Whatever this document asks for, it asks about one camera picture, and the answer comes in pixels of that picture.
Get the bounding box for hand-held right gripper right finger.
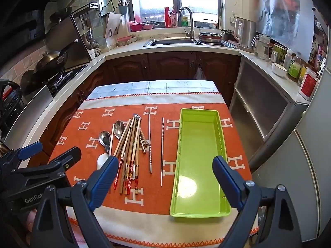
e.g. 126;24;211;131
212;156;303;248

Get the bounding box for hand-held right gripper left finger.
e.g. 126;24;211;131
30;156;119;248

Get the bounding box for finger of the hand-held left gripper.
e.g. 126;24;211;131
39;146;82;174
11;142;43;162

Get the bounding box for white ceramic spoon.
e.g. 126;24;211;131
97;153;110;171

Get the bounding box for pile of wooden chopsticks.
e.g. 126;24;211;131
113;116;149;195

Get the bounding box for wide metal soup spoon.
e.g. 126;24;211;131
99;131;112;152

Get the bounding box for green plastic tray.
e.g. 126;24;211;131
169;108;231;218

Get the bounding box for metal chopstick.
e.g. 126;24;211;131
148;111;153;174
160;117;165;187

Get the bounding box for orange patterned blanket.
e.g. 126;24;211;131
48;92;259;244

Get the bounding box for slim metal utensil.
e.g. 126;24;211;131
109;123;115;157

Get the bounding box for stainless steel panel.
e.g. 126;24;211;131
4;84;54;145

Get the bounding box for black frying pan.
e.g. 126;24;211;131
20;70;47;96

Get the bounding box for grey refrigerator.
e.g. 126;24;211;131
249;64;331;243

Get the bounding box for gas stove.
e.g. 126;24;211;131
47;63;88;97

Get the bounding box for metal frosted door cabinet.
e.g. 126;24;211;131
229;52;311;168

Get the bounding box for black wok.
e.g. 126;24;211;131
34;40;78;74

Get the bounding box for hanging plastic bag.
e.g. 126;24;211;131
193;67;207;81

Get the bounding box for light blue table cover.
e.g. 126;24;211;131
85;81;221;100

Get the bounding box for stainless steel box appliance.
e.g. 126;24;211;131
44;13;91;65

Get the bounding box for white bowl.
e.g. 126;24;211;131
271;62;288;77

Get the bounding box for red label white container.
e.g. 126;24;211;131
298;70;318;101

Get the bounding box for dark wooden kitchen cabinets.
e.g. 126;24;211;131
41;52;242;161

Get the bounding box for clear food container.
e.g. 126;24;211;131
116;36;137;46

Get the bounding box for green label bottle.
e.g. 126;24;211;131
288;55;302;79

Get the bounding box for white plastic bottle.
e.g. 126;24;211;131
283;49;293;70

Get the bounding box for black range hood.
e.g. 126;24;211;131
0;0;86;35

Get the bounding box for glass pitcher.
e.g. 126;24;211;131
251;33;271;60

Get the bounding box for hanging frying pan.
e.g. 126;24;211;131
49;0;78;24

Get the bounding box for dark green jar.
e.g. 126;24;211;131
270;44;286;65

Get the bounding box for wooden cutting board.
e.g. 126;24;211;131
103;13;122;39

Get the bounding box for stacked dishes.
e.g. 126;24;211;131
198;32;225;44

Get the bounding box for steel electric kettle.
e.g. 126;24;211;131
233;17;256;53

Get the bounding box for steel sink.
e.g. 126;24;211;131
143;37;197;47

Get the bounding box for steel faucet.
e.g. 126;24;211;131
178;6;195;39

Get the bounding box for clear plastic wall sheet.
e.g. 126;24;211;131
255;0;314;62

